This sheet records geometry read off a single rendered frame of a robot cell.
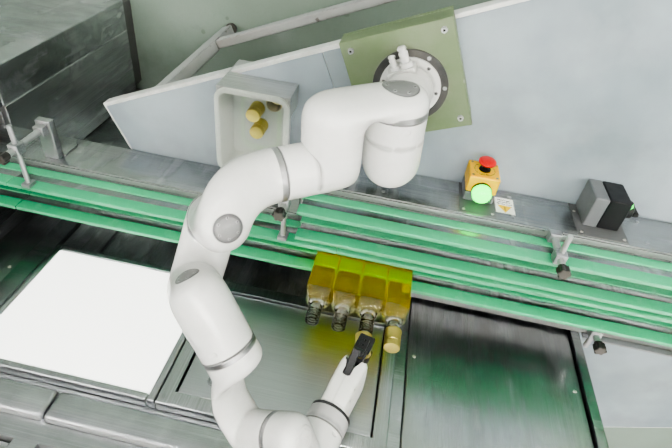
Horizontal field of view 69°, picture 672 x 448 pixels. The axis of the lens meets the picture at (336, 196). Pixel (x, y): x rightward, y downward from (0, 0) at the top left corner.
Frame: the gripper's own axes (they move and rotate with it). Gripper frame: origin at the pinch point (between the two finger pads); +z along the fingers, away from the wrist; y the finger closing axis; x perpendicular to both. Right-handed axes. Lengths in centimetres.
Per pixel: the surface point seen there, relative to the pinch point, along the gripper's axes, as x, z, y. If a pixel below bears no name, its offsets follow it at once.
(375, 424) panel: -7.0, -6.3, -12.2
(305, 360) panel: 12.3, 0.0, -12.6
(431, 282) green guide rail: -6.6, 28.6, -3.9
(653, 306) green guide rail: -53, 38, 5
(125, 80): 130, 70, -5
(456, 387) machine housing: -20.0, 13.0, -16.7
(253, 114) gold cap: 43, 27, 27
